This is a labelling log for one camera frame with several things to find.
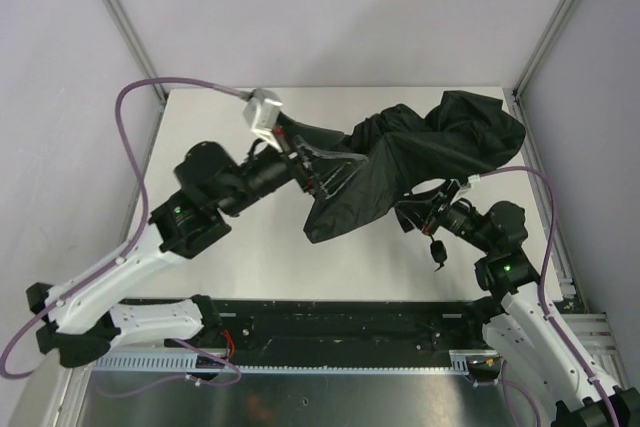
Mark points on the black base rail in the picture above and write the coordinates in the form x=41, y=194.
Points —
x=341, y=333

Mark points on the right aluminium frame post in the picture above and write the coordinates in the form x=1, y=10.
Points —
x=561, y=15

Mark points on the grey cable duct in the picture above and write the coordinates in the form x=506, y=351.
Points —
x=457, y=362

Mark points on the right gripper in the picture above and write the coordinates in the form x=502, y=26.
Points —
x=433, y=214

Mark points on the aluminium frame post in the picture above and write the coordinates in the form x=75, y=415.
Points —
x=130, y=37
x=561, y=15

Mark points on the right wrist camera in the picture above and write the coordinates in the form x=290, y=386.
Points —
x=462, y=186

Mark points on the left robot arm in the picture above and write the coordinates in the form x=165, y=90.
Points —
x=90, y=315

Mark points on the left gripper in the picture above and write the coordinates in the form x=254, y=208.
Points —
x=298, y=165

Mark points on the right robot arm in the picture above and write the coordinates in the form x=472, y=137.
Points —
x=518, y=321

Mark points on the left aluminium frame post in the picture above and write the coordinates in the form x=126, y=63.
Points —
x=130, y=37

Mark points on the black folding umbrella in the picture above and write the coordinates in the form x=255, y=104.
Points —
x=465, y=134

